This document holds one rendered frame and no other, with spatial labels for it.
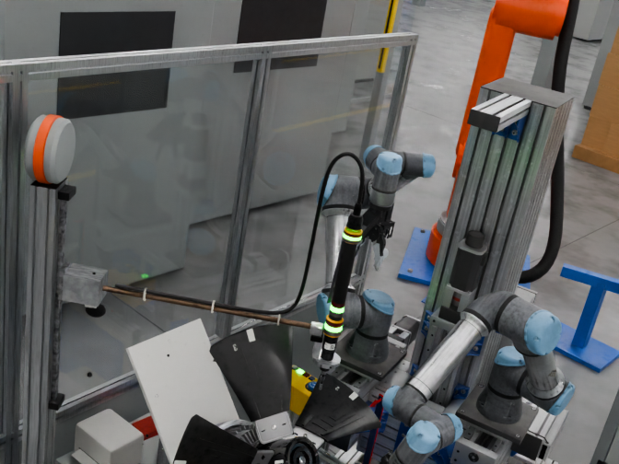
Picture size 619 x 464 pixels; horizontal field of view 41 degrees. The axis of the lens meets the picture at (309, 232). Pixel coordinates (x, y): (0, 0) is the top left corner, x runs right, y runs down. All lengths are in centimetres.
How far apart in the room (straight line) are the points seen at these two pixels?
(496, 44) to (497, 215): 322
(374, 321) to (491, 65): 337
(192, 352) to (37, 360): 41
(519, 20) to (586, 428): 265
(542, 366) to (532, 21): 363
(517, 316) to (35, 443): 134
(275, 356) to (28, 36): 253
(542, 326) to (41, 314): 129
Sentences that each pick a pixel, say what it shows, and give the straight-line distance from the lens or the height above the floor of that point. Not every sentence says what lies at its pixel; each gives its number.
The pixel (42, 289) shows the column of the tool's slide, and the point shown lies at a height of 153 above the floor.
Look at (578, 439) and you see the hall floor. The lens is 483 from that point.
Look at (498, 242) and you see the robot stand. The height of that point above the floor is 155.
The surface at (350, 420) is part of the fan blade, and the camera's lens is 233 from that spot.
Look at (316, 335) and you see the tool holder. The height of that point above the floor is 153.
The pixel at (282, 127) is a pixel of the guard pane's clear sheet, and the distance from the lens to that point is 277.
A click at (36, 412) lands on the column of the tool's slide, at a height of 116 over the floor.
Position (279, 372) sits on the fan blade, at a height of 138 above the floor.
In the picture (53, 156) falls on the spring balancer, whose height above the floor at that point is 189.
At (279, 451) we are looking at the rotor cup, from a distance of 212.
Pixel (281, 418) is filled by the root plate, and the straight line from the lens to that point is 216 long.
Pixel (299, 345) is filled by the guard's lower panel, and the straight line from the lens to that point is 342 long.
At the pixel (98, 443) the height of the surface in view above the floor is 96.
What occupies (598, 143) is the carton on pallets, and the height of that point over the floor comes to 23.
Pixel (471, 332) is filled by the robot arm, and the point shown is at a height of 148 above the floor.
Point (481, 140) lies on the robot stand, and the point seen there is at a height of 186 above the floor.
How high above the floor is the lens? 257
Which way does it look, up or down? 24 degrees down
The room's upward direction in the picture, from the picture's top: 10 degrees clockwise
